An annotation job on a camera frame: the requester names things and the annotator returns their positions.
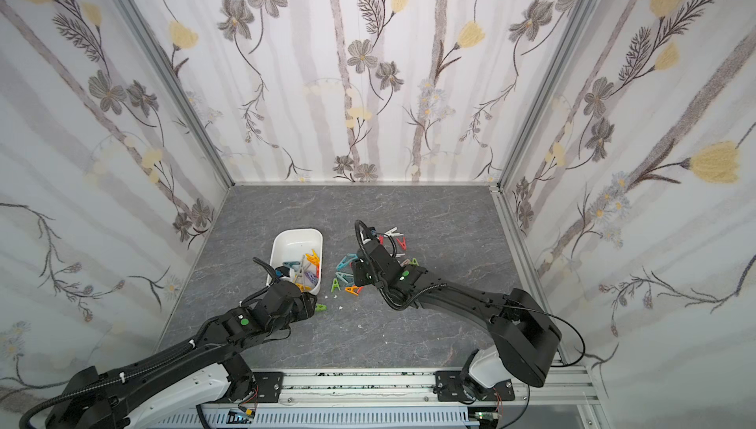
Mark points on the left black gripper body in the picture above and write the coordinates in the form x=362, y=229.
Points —
x=301, y=302

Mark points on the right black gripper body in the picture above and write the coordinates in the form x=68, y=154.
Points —
x=363, y=268

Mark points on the white plastic storage box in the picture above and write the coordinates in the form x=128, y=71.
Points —
x=289, y=250

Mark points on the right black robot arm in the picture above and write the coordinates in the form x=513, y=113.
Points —
x=525, y=338

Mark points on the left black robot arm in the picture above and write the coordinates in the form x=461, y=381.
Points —
x=204, y=368

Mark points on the teal clothespin upper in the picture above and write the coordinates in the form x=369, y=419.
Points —
x=346, y=261

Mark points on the mint clothespin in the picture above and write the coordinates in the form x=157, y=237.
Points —
x=346, y=279

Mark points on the white clothespin far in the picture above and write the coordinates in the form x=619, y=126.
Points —
x=393, y=232

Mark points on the white cable duct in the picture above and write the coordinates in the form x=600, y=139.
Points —
x=323, y=417

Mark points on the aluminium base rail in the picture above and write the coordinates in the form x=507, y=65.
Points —
x=568, y=398

